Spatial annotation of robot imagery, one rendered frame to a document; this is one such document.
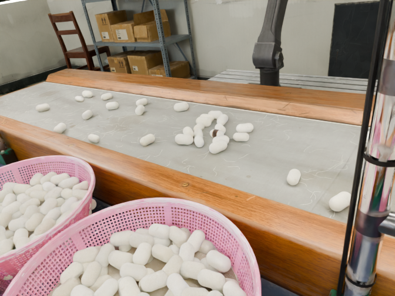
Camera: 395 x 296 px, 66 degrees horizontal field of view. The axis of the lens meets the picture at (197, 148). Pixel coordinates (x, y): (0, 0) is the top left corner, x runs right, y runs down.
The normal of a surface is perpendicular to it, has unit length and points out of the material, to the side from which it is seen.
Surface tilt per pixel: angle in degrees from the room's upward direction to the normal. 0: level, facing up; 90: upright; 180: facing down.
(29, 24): 90
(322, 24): 90
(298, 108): 45
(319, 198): 0
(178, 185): 0
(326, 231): 0
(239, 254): 72
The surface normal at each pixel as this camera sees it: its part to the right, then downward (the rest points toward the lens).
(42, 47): 0.78, 0.21
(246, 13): -0.61, 0.45
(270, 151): -0.13, -0.87
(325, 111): -0.51, -0.29
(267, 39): -0.59, -0.04
